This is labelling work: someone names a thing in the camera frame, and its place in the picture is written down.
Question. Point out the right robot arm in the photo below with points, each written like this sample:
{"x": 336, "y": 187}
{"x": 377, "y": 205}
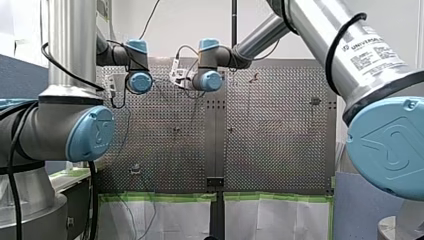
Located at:
{"x": 376, "y": 140}

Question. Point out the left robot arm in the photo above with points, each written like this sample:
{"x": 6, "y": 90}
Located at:
{"x": 71, "y": 50}

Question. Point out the connector holder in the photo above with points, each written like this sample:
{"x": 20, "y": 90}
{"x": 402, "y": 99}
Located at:
{"x": 135, "y": 168}

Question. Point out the black pole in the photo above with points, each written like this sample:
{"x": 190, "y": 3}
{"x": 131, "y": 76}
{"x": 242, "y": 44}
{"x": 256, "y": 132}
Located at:
{"x": 234, "y": 23}

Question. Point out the black panel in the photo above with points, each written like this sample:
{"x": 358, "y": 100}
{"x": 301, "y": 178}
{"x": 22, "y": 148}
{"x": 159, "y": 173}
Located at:
{"x": 77, "y": 210}

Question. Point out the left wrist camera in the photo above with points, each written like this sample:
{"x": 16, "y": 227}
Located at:
{"x": 112, "y": 82}

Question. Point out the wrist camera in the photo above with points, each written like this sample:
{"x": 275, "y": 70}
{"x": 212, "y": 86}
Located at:
{"x": 112, "y": 82}
{"x": 177, "y": 74}

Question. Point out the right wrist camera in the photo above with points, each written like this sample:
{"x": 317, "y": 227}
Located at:
{"x": 177, "y": 74}

